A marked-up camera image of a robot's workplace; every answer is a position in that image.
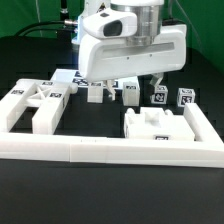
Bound black antenna post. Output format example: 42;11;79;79
57;0;71;42

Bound white U-shaped fixture frame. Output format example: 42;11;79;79
0;103;224;168

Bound white chair back frame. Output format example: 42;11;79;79
0;79;78;135

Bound white tagged cube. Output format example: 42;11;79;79
177;88;195;107
151;85;168;104

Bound black cable bundle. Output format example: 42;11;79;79
13;19;79;38

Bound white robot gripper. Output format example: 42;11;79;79
78;8;188;101

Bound white tagged cube left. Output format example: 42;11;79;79
151;85;168;104

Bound white chair seat block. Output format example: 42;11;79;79
124;107;195;141

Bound white tagged cube right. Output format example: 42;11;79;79
177;88;195;107

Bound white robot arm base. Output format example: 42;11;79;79
72;0;164;45

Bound white marker sheet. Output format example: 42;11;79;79
51;69;139;90

